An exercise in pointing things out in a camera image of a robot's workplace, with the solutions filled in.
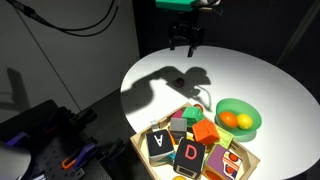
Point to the black block letter D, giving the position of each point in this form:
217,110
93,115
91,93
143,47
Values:
189,158

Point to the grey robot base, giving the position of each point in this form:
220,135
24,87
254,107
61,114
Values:
14,162

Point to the red toy strawberry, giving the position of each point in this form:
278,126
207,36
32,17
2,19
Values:
199,106

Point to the purple orange clamp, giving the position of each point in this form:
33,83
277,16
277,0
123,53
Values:
78,158
58,121

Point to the orange rubber block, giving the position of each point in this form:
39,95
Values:
205,132

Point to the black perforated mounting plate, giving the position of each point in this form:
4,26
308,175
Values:
46,162

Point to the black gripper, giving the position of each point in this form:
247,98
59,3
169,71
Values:
186,28

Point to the grey rubber block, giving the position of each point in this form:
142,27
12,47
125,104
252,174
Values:
178,128

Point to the wooden toy tray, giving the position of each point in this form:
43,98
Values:
166,172

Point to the green plastic bowl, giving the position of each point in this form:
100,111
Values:
233,108

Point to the lime green rubber block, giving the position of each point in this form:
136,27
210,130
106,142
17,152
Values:
225,137

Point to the purple picture block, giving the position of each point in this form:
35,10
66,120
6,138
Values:
221,164

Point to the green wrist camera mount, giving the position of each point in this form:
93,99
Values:
178,5

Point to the yellow toy lemon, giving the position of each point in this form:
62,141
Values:
244,121

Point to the dark red toy plum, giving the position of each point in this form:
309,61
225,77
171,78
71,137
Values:
179,82

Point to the orange toy fruit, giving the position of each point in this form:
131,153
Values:
229,119

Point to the black block letter A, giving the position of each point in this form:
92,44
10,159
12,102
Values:
159,147

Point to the magenta rubber block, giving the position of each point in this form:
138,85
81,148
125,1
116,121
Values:
177,114

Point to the yellow ball in tray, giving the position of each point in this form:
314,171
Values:
179,178

